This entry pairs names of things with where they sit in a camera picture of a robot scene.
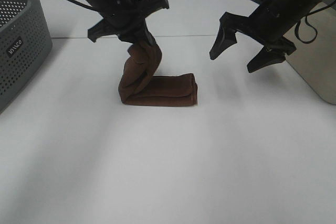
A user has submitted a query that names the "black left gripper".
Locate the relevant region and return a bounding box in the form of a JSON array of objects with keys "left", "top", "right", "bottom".
[{"left": 88, "top": 0, "right": 169, "bottom": 45}]

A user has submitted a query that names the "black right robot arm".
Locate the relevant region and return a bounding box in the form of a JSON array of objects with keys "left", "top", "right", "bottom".
[{"left": 209, "top": 0, "right": 323, "bottom": 73}]

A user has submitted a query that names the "grey perforated plastic basket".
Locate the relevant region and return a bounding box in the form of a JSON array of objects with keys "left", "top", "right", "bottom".
[{"left": 1, "top": 0, "right": 52, "bottom": 111}]

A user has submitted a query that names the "brown towel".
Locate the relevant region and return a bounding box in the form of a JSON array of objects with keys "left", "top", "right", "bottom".
[{"left": 118, "top": 40, "right": 198, "bottom": 107}]

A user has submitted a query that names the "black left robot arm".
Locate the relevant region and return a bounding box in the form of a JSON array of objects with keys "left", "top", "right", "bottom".
[{"left": 67, "top": 0, "right": 169, "bottom": 46}]

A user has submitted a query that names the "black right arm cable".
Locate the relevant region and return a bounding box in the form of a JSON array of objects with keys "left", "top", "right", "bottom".
[{"left": 295, "top": 0, "right": 336, "bottom": 44}]

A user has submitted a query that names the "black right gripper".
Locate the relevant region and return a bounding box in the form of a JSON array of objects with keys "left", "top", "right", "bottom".
[{"left": 209, "top": 1, "right": 296, "bottom": 73}]

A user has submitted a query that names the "beige storage box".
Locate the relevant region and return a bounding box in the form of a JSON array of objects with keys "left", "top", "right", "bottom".
[{"left": 285, "top": 6, "right": 335, "bottom": 104}]

